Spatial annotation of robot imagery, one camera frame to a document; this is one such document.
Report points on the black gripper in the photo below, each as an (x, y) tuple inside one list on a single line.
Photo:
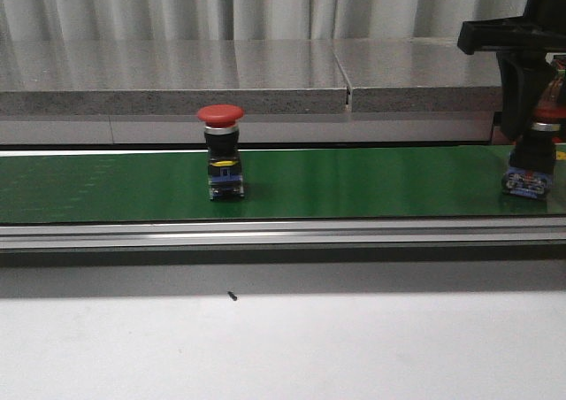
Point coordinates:
[(524, 75)]

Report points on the red mushroom push button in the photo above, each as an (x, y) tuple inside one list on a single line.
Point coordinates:
[(530, 173), (221, 135)]

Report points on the small circuit board red LED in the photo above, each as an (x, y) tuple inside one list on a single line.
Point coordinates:
[(558, 62)]

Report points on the green conveyor belt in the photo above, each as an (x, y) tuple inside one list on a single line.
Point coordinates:
[(132, 186)]

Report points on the grey stone countertop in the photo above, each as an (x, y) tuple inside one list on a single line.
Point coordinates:
[(280, 76)]

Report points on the white pleated curtain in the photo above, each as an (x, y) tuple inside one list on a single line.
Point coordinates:
[(165, 20)]

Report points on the aluminium conveyor frame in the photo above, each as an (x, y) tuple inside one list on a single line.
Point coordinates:
[(248, 234)]

